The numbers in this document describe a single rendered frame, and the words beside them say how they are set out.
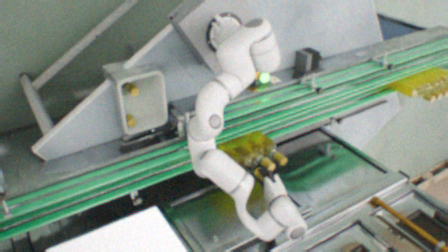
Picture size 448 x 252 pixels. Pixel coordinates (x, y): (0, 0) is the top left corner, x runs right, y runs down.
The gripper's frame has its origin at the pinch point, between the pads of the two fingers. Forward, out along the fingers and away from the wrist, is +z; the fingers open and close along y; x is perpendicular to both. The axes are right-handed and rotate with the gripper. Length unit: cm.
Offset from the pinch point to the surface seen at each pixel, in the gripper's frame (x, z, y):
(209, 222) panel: 22.0, -4.3, -12.1
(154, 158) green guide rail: 36.4, 17.4, 4.4
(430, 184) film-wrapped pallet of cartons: -305, 188, -242
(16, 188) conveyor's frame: 83, 12, 7
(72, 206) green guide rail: 67, 8, -2
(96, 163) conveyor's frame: 57, 18, 7
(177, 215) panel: 32.2, 2.3, -11.7
